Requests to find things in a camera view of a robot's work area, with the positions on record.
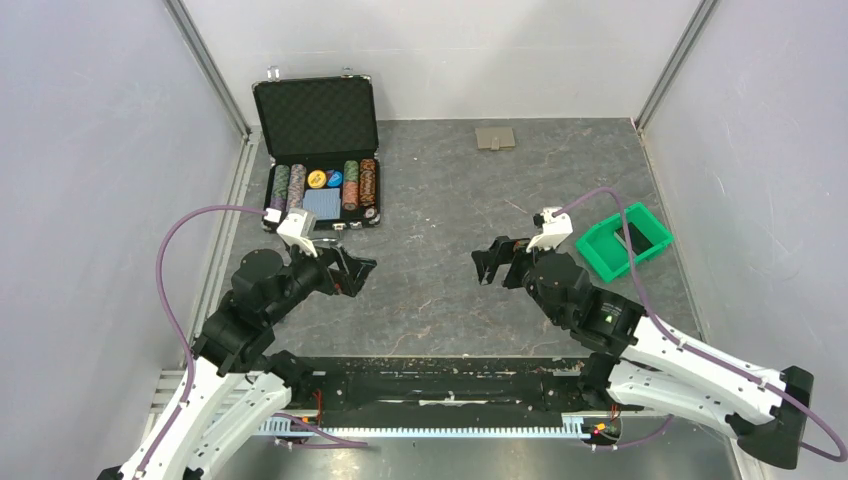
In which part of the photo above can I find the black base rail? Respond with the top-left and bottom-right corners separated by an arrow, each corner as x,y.
288,356 -> 611,429

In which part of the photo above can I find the blue dealer button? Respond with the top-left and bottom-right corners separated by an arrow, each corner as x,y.
326,170 -> 344,188

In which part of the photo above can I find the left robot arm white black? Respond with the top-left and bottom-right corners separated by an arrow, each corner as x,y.
99,247 -> 377,479

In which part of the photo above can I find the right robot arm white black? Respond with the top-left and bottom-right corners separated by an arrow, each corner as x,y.
471,236 -> 814,470

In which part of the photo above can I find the black credit card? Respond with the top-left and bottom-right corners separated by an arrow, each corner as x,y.
614,222 -> 654,257

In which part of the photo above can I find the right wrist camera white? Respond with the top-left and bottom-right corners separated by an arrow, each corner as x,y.
526,207 -> 573,253

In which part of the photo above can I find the olive card holder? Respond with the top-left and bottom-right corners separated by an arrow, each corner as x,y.
475,126 -> 516,151

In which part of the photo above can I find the purple green chip stack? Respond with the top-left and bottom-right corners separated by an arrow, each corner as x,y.
269,165 -> 290,212

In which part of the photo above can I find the black poker chip case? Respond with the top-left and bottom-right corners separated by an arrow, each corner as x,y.
252,75 -> 382,230

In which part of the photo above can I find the yellow dealer button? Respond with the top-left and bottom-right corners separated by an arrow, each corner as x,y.
307,169 -> 328,189

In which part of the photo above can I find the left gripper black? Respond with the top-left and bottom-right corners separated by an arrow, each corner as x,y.
266,235 -> 377,323

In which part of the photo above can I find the green plastic bin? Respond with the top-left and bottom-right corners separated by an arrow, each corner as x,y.
576,203 -> 674,283

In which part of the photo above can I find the blue playing card deck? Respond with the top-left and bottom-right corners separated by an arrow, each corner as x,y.
302,188 -> 342,220

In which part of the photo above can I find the brown orange chip stack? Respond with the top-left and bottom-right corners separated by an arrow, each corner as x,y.
359,158 -> 377,207

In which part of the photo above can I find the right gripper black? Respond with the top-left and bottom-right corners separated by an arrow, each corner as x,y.
471,233 -> 565,326

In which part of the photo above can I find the green orange chip stack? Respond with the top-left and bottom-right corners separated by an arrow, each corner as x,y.
342,160 -> 359,211

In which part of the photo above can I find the purple brown chip stack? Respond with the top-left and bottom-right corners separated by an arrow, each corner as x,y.
286,164 -> 307,212

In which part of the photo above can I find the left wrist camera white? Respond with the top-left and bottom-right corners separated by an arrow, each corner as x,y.
276,208 -> 318,258

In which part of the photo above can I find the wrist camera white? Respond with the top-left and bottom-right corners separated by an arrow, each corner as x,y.
276,208 -> 318,258
526,207 -> 573,253

